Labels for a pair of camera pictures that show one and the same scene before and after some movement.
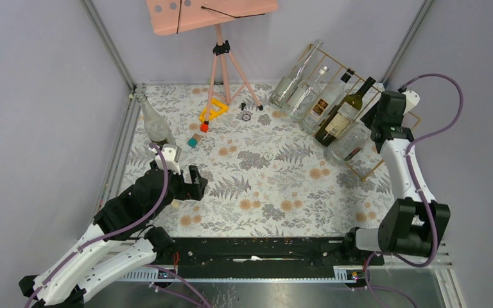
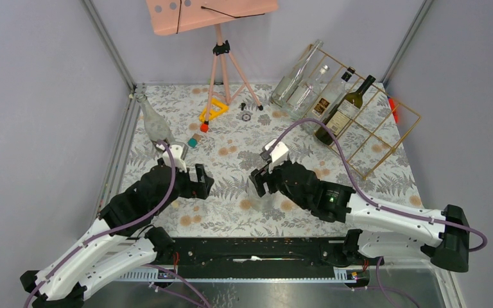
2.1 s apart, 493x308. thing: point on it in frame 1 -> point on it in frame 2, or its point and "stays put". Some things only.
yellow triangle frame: (224, 108) stays put
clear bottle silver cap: (305, 97) stays put
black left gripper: (194, 191) stays put
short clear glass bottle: (350, 142) -> (264, 202)
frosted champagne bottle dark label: (158, 128) stays put
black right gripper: (367, 119) -> (256, 176)
